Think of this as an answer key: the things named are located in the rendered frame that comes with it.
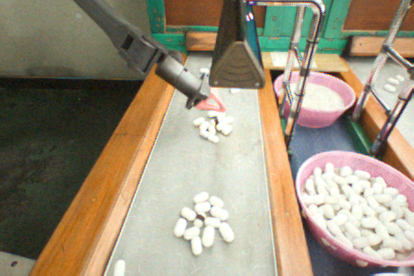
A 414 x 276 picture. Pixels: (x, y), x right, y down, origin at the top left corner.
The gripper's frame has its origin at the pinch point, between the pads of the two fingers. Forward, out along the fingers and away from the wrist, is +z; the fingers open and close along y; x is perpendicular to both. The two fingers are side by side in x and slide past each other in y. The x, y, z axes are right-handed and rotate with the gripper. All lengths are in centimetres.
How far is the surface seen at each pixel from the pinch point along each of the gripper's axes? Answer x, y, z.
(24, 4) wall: 104, 137, -117
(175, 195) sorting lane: 13.7, -20.6, -0.8
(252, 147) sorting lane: 2.0, -3.5, 12.9
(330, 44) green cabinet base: -26, 55, 34
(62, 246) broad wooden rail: 22.9, -34.6, -15.7
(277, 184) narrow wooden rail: -2.7, -17.4, 15.2
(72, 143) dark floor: 131, 68, -31
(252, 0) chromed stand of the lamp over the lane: -24.5, -2.8, -13.3
